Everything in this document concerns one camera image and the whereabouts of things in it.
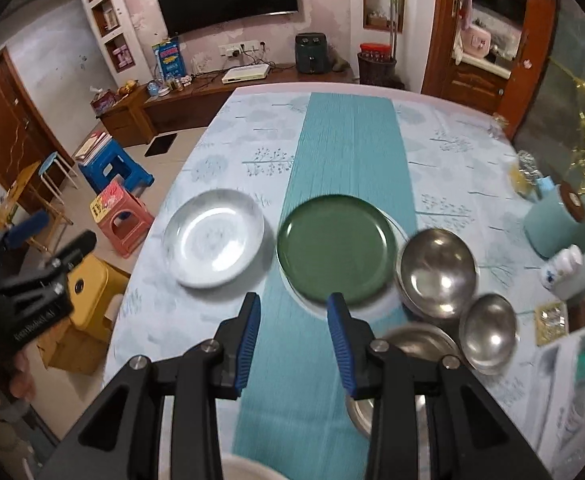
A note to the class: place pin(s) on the teal canister wooden lid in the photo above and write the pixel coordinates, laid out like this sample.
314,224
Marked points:
557,221

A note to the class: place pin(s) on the blue poster board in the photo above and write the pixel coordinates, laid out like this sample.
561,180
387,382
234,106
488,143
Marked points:
169,59

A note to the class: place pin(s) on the teal table runner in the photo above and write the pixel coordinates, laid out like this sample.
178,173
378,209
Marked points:
293,415

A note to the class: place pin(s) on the white pill bottle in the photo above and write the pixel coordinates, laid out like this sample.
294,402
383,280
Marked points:
558,271

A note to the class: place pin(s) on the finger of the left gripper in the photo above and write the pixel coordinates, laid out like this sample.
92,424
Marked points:
28,228
73,253

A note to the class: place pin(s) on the white wall shelf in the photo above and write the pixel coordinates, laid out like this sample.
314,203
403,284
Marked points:
112,26

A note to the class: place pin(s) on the small yellow glass jar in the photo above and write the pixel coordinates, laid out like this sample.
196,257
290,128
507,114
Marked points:
524,175

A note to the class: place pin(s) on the white tree-print tablecloth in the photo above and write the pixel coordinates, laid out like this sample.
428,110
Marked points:
459,170

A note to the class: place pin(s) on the large steel bowl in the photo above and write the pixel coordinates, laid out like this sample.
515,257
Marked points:
437,275

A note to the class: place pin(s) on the dark green air fryer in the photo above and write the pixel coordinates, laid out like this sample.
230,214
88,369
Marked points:
312,53

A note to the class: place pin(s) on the blue plastic stool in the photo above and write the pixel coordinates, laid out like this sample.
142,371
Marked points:
111,162

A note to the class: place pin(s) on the dark woven basket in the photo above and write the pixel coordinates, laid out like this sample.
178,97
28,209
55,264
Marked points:
376,64

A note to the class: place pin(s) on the person's left hand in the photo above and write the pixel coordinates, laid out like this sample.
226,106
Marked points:
22,385

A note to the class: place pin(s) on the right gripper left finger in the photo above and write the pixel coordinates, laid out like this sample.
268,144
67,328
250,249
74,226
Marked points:
237,338

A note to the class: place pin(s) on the white router box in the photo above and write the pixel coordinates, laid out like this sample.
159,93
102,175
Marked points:
246,73

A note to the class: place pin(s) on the wide shallow steel bowl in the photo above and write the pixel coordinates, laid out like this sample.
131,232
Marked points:
421,340

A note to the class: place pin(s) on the yellow plastic stool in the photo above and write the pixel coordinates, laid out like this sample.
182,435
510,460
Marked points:
93,284

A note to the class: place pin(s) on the clear plastic storage box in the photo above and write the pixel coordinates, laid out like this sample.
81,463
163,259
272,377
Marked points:
554,423

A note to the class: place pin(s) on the small steel bowl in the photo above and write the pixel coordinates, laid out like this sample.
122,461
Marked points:
488,334

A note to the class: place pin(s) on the green plate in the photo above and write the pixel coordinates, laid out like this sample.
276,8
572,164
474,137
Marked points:
336,243

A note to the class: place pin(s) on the pink plastic stool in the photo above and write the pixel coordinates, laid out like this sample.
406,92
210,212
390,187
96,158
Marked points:
121,217

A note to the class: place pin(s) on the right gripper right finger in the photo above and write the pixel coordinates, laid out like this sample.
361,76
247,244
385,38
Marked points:
351,337

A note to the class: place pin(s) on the wooden tv cabinet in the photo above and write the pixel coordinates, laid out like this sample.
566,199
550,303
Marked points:
139,117

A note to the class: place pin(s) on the gold blister pill pack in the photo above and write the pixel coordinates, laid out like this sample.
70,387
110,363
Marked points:
551,323

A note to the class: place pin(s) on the white ceramic plate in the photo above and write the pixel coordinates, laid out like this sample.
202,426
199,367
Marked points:
212,238

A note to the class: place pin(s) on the light blue metal stool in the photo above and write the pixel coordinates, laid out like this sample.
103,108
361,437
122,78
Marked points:
56,161

